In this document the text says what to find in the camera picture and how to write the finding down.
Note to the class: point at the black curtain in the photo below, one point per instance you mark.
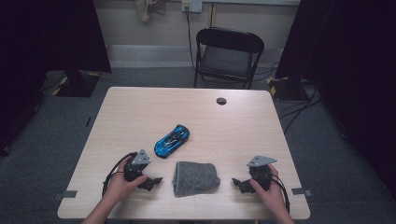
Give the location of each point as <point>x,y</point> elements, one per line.
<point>351,62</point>
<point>46,40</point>

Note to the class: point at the white wall socket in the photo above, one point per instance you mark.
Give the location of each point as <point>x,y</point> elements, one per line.
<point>192,5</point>

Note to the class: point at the person's left hand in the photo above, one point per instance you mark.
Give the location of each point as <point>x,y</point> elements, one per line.
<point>118,186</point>

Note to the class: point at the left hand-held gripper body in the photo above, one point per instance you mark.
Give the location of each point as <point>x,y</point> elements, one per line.
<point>138,159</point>

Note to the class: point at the black folding chair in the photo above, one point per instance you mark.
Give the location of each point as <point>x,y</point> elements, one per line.
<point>229,59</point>

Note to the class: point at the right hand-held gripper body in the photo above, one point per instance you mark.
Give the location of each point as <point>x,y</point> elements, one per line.
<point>260,161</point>

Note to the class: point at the blue toy car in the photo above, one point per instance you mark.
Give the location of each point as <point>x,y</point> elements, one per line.
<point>171,141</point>

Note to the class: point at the grey fuzzy pouch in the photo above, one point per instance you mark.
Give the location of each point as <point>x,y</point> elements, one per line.
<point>194,179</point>

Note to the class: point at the grey tape piece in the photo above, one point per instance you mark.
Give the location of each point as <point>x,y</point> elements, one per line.
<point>67,194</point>
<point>300,191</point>

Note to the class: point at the thin wall conduit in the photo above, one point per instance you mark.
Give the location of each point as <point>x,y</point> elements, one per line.
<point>212,14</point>

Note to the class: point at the beige hanging cloth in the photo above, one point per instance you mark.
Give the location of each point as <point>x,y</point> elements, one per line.
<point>146,7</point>

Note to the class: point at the person's right hand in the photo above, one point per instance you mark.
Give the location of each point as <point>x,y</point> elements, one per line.
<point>274,196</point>

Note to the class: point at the black stand base yellow tape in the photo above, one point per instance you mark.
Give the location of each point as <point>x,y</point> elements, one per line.
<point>77,85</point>
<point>286,90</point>

